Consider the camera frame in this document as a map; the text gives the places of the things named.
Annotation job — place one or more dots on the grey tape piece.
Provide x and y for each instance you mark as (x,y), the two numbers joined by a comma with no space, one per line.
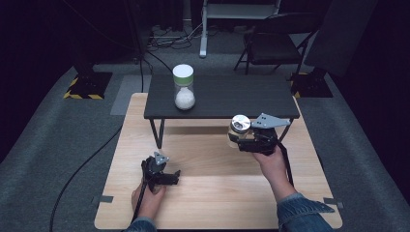
(335,203)
(104,199)

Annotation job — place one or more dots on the black shelf with metal legs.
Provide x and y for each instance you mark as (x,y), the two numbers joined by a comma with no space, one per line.
(219,96)

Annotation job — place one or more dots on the white-lid jar of white powder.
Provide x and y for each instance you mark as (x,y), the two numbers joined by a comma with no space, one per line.
(184,93)

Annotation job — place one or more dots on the metal-lid jar of yellow powder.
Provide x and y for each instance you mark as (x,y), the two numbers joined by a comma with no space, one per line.
(240,125)

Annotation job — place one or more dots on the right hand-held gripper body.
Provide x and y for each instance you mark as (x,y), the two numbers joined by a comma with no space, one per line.
(262,141)

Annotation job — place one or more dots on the black stand base yellow stripes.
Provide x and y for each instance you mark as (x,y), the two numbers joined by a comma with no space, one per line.
(88,85)
(311,85)

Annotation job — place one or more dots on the white desk frame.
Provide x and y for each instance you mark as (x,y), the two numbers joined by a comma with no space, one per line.
(203,32)

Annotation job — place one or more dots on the black folding chair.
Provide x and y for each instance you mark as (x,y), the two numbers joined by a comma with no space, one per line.
(274,48)

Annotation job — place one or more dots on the grey floor mat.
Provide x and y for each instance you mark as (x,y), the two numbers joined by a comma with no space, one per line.
(129,93)

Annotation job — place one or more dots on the person's right hand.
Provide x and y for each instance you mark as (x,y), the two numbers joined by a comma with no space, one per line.
(274,167)

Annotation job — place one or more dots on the person's left hand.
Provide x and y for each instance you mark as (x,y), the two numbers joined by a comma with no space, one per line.
(150,201)

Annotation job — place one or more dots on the dark grey panel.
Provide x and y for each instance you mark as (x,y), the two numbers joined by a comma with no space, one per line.
(338,35)

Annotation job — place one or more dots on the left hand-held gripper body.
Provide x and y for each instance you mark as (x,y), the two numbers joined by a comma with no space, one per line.
(154,170)

